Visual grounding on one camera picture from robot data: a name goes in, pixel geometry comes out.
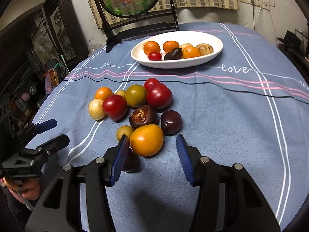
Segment white electric fan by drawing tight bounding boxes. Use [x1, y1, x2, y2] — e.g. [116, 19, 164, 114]
[33, 37, 50, 55]

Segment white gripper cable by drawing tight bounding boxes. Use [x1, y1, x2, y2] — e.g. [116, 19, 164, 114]
[16, 191, 34, 211]

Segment yellow-green round fruit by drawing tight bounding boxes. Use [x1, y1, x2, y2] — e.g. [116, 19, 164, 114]
[125, 84, 147, 108]

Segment dark purple fruit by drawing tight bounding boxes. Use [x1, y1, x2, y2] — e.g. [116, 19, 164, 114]
[164, 48, 183, 61]

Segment blue striped tablecloth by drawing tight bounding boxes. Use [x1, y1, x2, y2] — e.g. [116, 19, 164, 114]
[31, 22, 309, 228]

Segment white oval plate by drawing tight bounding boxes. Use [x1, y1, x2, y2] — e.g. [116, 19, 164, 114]
[130, 31, 224, 69]

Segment dark brown tan-capped fruit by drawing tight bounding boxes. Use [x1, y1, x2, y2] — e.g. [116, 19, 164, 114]
[129, 105, 159, 130]

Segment dark purple plum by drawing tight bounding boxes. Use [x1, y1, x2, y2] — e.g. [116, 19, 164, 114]
[160, 110, 183, 136]

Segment white power cable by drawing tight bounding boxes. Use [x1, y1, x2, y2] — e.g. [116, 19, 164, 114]
[245, 5, 262, 28]

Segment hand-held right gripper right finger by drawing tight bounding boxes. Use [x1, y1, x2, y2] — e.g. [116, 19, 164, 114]
[176, 134, 282, 232]

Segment dark framed painting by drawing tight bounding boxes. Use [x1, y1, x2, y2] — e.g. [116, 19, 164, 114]
[43, 0, 90, 64]

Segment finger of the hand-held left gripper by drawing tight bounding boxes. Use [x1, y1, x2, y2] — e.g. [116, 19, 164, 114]
[25, 134, 70, 155]
[20, 119, 58, 136]

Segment person's left hand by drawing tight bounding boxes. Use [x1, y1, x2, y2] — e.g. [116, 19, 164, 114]
[4, 177, 43, 200]

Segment purple cloth bag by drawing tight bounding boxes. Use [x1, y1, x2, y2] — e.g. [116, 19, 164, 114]
[45, 68, 60, 93]

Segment smooth orange round fruit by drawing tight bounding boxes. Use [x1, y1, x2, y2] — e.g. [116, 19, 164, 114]
[130, 124, 164, 157]
[94, 87, 113, 101]
[182, 46, 201, 59]

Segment black hat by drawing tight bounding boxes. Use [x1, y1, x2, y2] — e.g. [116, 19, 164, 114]
[277, 30, 305, 51]

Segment dark wooden cabinet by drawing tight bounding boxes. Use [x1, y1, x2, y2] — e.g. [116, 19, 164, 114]
[0, 3, 63, 116]

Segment clear plastic bags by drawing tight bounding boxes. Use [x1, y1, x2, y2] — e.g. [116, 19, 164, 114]
[87, 37, 107, 54]

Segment orange mandarin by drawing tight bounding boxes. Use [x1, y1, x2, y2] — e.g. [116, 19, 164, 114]
[143, 41, 161, 55]
[163, 40, 180, 53]

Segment white green-tipped stick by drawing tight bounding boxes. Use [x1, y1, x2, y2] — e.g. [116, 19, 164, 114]
[54, 54, 70, 75]

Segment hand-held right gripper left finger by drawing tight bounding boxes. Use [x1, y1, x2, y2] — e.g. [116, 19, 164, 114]
[25, 134, 131, 232]

